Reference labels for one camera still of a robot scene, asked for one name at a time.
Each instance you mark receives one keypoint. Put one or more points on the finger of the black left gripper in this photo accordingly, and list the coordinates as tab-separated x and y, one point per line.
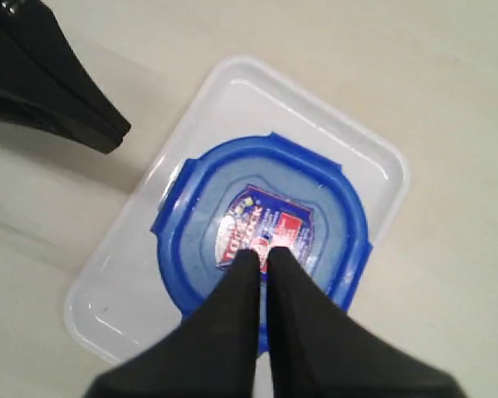
30	97
39	32

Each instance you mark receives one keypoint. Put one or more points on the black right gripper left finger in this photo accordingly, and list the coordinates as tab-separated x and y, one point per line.
211	354

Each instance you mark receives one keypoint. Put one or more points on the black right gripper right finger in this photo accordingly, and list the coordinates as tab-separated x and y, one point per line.
317	350

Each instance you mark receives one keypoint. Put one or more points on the blue container lid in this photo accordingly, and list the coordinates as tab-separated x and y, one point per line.
257	193

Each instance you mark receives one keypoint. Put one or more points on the white plastic tray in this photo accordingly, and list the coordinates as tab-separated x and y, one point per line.
118	306

